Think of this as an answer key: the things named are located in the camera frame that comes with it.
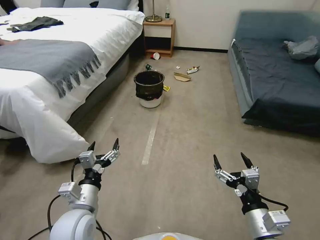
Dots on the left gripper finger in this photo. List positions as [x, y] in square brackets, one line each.
[111, 154]
[92, 146]

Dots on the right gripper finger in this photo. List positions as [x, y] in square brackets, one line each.
[247, 160]
[222, 173]

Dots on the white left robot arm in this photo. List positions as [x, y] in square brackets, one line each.
[80, 222]

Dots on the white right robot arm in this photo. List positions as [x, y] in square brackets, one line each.
[262, 222]

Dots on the white floor tape strip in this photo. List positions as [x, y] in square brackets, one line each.
[150, 142]

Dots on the white trash can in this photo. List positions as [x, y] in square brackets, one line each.
[150, 102]

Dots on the black bin bag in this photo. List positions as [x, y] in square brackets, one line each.
[147, 87]

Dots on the white robot front shell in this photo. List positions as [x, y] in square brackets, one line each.
[166, 236]

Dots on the yellow wrapper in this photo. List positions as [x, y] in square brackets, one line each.
[166, 88]

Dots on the blue-grey sofa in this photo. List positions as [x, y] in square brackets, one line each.
[270, 75]

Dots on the green crumpled wrapper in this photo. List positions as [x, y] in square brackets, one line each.
[148, 66]

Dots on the grey fringed blanket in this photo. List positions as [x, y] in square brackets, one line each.
[50, 60]

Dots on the brown cardboard piece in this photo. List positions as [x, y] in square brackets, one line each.
[183, 77]

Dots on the torn snack wrapper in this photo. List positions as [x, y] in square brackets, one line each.
[193, 70]

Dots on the red paper cup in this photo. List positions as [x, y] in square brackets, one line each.
[155, 56]

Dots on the white duvet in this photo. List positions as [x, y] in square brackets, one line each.
[105, 37]

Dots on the grey crumpled plastic bag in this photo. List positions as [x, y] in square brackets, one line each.
[301, 48]

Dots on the wooden nightstand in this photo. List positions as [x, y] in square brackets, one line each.
[158, 30]

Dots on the black folded garment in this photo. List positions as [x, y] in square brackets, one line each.
[35, 24]

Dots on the brass lamp base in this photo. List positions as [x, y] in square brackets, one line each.
[153, 18]

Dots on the white pillow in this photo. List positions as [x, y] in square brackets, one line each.
[132, 5]

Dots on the grey pillow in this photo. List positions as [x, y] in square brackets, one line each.
[51, 3]

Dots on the small plastic bottle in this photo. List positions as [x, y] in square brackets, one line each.
[167, 15]

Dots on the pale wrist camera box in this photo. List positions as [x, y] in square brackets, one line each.
[87, 160]
[250, 177]

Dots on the grey bed frame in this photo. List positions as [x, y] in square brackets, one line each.
[112, 75]

